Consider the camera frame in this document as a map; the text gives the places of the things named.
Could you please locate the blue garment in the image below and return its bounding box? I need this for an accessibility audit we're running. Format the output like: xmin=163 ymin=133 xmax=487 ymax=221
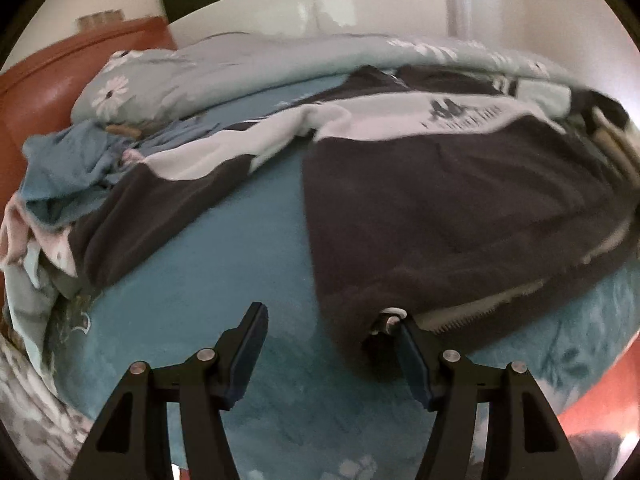
xmin=20 ymin=120 xmax=151 ymax=228

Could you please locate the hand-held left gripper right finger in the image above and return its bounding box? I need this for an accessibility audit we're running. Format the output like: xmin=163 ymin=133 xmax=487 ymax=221
xmin=395 ymin=317 xmax=583 ymax=480

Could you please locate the light blue daisy quilt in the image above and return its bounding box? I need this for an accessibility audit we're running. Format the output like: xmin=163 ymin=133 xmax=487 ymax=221
xmin=70 ymin=32 xmax=576 ymax=126

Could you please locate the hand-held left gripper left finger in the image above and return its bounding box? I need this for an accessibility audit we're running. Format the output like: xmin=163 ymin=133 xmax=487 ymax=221
xmin=67 ymin=301 xmax=269 ymax=480

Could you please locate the pink fuzzy garment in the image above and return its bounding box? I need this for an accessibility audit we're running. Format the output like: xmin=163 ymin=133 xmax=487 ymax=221
xmin=0 ymin=200 xmax=81 ymax=276

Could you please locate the dark grey fleece sweater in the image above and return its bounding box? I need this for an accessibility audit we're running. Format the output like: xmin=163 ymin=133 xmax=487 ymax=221
xmin=65 ymin=64 xmax=640 ymax=386

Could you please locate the red-brown wooden headboard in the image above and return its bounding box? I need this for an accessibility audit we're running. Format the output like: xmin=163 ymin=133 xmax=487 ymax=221
xmin=0 ymin=16 xmax=178 ymax=211

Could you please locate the teal bed sheet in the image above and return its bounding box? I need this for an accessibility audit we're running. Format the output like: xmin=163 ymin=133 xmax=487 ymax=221
xmin=45 ymin=77 xmax=640 ymax=480

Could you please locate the grey floral bed sheet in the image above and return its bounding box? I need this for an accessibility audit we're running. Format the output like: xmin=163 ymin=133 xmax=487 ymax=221
xmin=0 ymin=335 xmax=98 ymax=480

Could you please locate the grey wall switch row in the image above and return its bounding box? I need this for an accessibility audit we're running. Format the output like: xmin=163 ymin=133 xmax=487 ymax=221
xmin=76 ymin=10 xmax=123 ymax=28

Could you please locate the pale blue-white cloth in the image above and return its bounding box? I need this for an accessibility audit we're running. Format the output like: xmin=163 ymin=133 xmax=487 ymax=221
xmin=2 ymin=240 xmax=91 ymax=396

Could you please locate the white wardrobe with black stripe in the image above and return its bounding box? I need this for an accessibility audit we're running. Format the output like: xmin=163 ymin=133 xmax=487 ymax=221
xmin=160 ymin=0 xmax=501 ymax=51

